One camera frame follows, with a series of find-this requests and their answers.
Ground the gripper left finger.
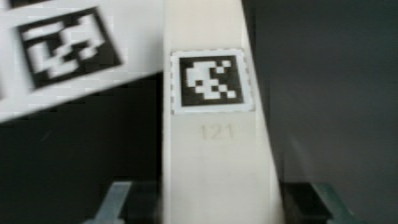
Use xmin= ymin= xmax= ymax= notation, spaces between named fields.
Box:
xmin=81 ymin=181 xmax=157 ymax=224

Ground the white desk leg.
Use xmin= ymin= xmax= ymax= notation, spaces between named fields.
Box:
xmin=161 ymin=0 xmax=284 ymax=224

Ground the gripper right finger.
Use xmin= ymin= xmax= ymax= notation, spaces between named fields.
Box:
xmin=280 ymin=182 xmax=367 ymax=224

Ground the fiducial marker sheet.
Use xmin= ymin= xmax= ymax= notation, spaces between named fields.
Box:
xmin=0 ymin=0 xmax=163 ymax=124

